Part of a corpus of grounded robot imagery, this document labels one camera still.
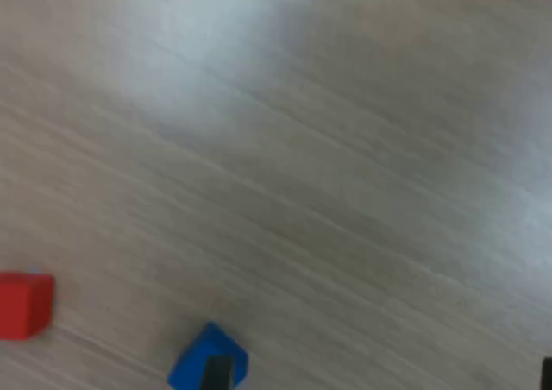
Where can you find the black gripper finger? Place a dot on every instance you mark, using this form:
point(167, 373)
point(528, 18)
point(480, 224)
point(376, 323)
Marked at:
point(219, 373)
point(547, 375)

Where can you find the blue cube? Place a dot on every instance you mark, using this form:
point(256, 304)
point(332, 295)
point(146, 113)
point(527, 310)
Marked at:
point(200, 344)

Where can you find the red cube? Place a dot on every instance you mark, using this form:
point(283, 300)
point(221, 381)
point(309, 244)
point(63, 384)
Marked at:
point(23, 306)

